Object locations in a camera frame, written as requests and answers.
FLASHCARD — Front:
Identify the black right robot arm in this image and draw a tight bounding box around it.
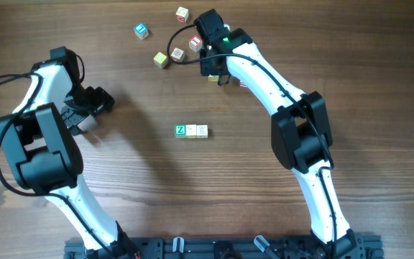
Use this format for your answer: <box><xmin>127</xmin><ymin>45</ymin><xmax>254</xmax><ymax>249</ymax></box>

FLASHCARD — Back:
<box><xmin>193</xmin><ymin>9</ymin><xmax>356</xmax><ymax>258</ymax></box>

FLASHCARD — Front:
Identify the red X wooden block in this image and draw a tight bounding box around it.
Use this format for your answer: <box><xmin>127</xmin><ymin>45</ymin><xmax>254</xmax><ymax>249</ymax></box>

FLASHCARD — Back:
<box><xmin>175</xmin><ymin>6</ymin><xmax>189</xmax><ymax>23</ymax></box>

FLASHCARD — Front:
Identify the green Z wooden block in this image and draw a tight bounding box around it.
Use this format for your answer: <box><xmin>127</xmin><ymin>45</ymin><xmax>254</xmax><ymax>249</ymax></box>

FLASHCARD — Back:
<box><xmin>175</xmin><ymin>124</ymin><xmax>186</xmax><ymax>138</ymax></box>

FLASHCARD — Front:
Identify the yellow edged plain block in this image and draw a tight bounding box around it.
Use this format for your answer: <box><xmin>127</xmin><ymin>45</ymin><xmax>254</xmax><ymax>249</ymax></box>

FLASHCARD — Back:
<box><xmin>185</xmin><ymin>124</ymin><xmax>197</xmax><ymax>138</ymax></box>

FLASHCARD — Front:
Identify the blue edged K block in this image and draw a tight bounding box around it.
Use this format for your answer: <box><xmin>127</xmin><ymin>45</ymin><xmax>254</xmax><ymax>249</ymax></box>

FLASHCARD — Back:
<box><xmin>196</xmin><ymin>124</ymin><xmax>208</xmax><ymax>138</ymax></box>

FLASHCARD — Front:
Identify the red I wooden block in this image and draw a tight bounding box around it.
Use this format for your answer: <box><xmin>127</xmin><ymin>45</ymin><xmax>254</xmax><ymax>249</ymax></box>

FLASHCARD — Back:
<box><xmin>188</xmin><ymin>35</ymin><xmax>203</xmax><ymax>53</ymax></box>

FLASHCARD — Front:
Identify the blue letter wooden block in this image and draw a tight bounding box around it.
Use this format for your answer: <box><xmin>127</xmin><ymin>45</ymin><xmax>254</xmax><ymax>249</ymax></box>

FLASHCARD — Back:
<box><xmin>134</xmin><ymin>23</ymin><xmax>149</xmax><ymax>40</ymax></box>

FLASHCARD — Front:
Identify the yellow edged K block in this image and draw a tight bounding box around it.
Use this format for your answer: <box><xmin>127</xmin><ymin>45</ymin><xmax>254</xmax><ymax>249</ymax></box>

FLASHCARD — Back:
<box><xmin>208</xmin><ymin>75</ymin><xmax>219</xmax><ymax>82</ymax></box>

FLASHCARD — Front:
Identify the yellow top wooden block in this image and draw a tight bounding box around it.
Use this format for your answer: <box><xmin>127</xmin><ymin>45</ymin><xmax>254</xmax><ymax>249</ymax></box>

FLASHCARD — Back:
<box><xmin>153</xmin><ymin>52</ymin><xmax>168</xmax><ymax>69</ymax></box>

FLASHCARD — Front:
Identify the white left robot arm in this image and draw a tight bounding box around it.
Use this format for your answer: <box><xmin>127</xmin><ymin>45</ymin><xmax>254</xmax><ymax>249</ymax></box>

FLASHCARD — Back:
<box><xmin>0</xmin><ymin>47</ymin><xmax>138</xmax><ymax>258</ymax></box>

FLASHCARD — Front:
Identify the red edged picture block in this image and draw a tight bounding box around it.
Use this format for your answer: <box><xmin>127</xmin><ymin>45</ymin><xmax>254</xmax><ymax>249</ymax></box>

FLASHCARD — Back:
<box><xmin>170</xmin><ymin>47</ymin><xmax>185</xmax><ymax>62</ymax></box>

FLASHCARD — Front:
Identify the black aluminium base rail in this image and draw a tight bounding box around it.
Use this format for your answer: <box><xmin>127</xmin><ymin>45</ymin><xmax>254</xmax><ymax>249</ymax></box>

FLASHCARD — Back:
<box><xmin>63</xmin><ymin>233</ymin><xmax>385</xmax><ymax>259</ymax></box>

